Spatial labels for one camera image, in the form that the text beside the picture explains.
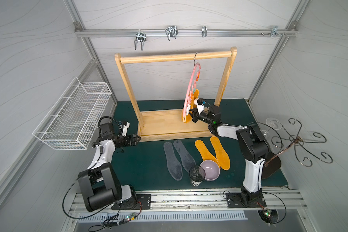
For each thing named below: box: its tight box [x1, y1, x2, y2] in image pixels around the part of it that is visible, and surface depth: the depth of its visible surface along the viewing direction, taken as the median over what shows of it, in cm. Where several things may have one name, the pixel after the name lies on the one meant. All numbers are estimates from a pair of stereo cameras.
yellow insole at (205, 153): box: [194, 139, 221, 169], surface depth 95 cm
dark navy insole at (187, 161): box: [173, 139, 197, 173], surface depth 91 cm
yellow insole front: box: [209, 136, 231, 171], surface depth 92 cm
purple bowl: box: [199, 159, 221, 182], surface depth 84 cm
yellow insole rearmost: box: [193, 88, 200, 100], surface depth 89 cm
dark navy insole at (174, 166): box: [163, 141, 183, 181], surface depth 88 cm
